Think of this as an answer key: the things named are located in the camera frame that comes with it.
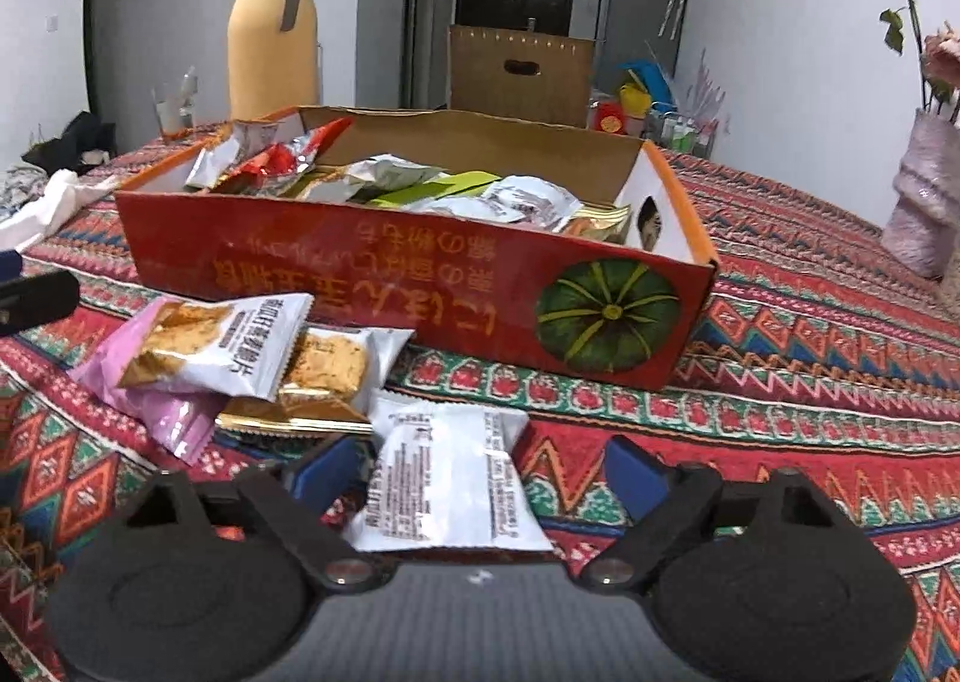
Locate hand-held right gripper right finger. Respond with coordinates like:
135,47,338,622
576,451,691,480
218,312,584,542
580,436,831,596

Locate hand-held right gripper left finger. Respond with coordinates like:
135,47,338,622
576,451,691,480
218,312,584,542
126,434,392,594

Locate small white cracker packet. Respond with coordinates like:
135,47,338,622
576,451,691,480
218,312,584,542
280,325,415,403

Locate plain white snack packet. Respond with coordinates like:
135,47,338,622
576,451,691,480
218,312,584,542
351,392,554,553

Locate large white cracker packet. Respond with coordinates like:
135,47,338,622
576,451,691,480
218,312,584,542
122,292,314,403

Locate pink snack packet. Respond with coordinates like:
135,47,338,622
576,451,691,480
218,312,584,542
70,298,227,467

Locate red cardboard box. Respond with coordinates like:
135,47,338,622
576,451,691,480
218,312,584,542
114,106,719,393

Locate white gold snack packet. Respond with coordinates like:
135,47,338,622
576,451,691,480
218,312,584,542
185,134,242,193

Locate gold orange snack packet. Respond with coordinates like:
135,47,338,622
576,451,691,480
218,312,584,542
557,201,632,246

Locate red snack bag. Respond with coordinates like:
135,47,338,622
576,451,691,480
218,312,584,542
223,117,355,193

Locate twisted gold white packet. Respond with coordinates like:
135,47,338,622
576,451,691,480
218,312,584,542
283,171,362,205

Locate white black snack packet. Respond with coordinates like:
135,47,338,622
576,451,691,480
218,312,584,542
441,175,584,231

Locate silver green snack packet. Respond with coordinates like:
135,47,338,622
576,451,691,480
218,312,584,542
343,156,445,193

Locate white cloth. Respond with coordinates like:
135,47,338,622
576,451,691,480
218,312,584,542
0,167,122,253

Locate dark clothes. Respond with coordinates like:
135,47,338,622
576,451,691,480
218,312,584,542
22,110,118,178

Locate drinking glass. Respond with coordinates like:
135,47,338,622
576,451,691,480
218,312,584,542
151,66,198,142

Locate trolley cart with bottles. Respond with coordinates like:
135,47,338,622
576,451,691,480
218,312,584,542
652,100,718,159

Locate yellow thermos jug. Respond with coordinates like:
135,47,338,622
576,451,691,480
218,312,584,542
226,0,323,121

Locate yellow bag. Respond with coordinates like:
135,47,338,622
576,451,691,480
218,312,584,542
618,81,654,118

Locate pink ceramic vase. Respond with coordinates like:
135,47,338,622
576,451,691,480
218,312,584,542
880,107,960,280

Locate blue plastic item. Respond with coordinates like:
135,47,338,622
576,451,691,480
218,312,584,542
618,59,677,106

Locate wooden chair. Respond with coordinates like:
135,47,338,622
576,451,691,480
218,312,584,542
448,23,596,129

